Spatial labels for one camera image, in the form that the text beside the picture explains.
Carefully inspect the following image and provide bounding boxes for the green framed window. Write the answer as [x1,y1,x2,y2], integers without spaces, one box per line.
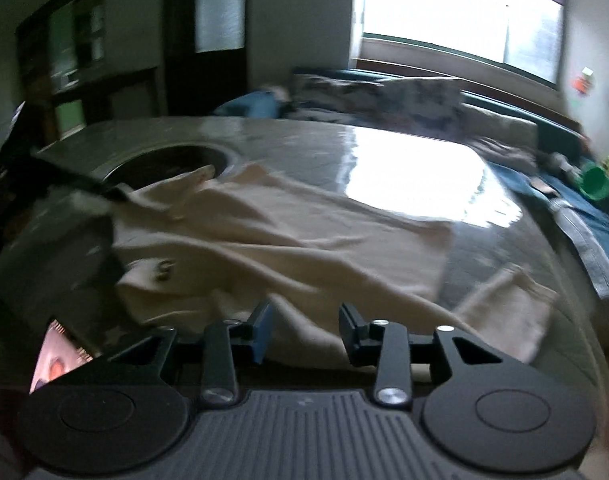
[355,0,569,86]

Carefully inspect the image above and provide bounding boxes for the green plastic cup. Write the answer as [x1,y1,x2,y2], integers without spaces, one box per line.
[581,164,609,204]

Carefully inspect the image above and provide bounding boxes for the long butterfly print cushion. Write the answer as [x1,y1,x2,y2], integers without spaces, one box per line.
[290,72,386,112]

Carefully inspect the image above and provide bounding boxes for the round black induction cooktop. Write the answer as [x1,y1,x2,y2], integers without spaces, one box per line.
[102,144,233,187]

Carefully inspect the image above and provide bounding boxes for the smartphone with lit screen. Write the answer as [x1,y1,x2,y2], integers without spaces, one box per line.
[28,317,96,395]

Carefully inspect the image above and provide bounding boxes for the dark wooden glass door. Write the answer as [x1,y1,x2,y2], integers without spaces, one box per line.
[164,0,250,117]

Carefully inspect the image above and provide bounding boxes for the beige sofa cushion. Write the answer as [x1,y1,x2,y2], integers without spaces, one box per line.
[462,105,541,152]

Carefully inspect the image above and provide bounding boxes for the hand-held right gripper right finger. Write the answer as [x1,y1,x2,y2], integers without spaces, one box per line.
[339,304,503,407]

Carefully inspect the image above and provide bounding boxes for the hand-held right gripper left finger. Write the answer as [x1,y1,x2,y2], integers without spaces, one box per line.
[104,302,274,407]

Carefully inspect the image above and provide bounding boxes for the cream shirt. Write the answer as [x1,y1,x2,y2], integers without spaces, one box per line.
[112,162,560,367]

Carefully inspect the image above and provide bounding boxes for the blue towel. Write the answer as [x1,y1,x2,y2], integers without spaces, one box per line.
[213,91,281,119]

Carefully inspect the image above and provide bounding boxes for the dark wooden shelf unit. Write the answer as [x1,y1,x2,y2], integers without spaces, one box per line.
[14,0,161,142]

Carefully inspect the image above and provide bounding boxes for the square butterfly print cushion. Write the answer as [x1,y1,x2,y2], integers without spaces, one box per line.
[379,77,466,122]

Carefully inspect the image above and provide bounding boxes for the grey denim cloth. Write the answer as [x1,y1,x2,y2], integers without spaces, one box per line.
[553,199,609,302]

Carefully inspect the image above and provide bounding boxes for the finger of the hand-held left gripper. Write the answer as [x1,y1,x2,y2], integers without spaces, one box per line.
[34,156,131,207]

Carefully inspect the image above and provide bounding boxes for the blue blanket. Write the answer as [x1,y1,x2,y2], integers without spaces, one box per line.
[489,157,609,273]

